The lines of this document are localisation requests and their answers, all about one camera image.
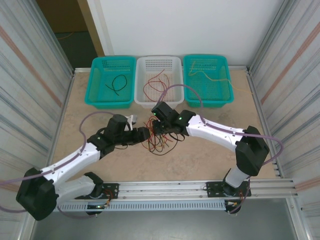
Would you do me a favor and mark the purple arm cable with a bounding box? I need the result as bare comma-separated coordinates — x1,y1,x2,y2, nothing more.
156,84,285,181
0,111,115,220

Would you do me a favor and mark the white plastic basket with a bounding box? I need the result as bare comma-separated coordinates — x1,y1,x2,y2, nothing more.
134,55,185,110

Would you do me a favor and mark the teal plastic basket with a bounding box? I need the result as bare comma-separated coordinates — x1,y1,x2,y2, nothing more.
182,54,235,109
84,55,137,110

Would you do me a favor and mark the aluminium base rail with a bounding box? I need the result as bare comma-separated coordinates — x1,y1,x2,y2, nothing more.
31,176,300,201

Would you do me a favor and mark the aluminium table edge rail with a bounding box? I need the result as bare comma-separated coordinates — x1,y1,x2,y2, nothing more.
46,71,76,176
246,66,285,178

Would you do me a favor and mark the white slotted cable duct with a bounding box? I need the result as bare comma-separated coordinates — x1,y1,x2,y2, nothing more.
56,201,227,213

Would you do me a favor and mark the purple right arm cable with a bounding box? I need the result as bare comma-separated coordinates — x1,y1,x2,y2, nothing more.
156,84,285,181

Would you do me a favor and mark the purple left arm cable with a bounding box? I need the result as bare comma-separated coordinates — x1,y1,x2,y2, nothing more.
0,111,115,220

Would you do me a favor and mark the orange cable on floor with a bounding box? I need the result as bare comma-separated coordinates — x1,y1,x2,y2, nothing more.
56,31,76,41

